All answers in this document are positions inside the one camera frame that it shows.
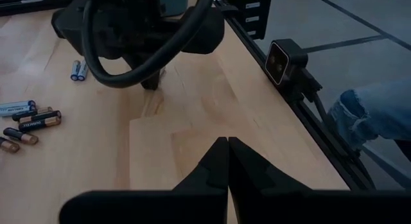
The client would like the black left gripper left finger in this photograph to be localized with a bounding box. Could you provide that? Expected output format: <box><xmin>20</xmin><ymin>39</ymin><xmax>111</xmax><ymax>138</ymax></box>
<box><xmin>58</xmin><ymin>137</ymin><xmax>229</xmax><ymax>224</ymax></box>

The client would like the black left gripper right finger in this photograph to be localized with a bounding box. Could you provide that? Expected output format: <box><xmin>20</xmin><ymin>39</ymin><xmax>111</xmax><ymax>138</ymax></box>
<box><xmin>228</xmin><ymin>137</ymin><xmax>411</xmax><ymax>224</ymax></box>

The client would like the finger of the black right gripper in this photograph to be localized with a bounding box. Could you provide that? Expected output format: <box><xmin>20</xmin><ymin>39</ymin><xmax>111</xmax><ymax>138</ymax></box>
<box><xmin>123</xmin><ymin>53</ymin><xmax>161</xmax><ymax>90</ymax></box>

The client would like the teal plastic tray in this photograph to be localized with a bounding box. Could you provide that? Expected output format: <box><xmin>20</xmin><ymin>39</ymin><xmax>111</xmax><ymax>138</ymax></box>
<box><xmin>159</xmin><ymin>0</ymin><xmax>189</xmax><ymax>17</ymax></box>

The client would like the black box with white labels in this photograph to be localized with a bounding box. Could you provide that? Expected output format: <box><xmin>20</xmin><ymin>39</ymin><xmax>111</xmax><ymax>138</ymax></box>
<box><xmin>224</xmin><ymin>0</ymin><xmax>274</xmax><ymax>40</ymax></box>

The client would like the person's leg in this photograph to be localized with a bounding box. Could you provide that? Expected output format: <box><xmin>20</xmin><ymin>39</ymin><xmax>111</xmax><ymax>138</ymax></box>
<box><xmin>326</xmin><ymin>78</ymin><xmax>411</xmax><ymax>151</ymax></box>

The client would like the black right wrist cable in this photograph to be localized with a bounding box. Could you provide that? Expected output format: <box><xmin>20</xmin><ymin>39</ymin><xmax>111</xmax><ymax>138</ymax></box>
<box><xmin>81</xmin><ymin>0</ymin><xmax>216</xmax><ymax>89</ymax></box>

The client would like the black table-level camera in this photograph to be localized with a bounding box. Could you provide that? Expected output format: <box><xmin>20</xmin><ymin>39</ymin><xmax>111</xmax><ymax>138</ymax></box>
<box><xmin>264</xmin><ymin>38</ymin><xmax>323</xmax><ymax>101</ymax></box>

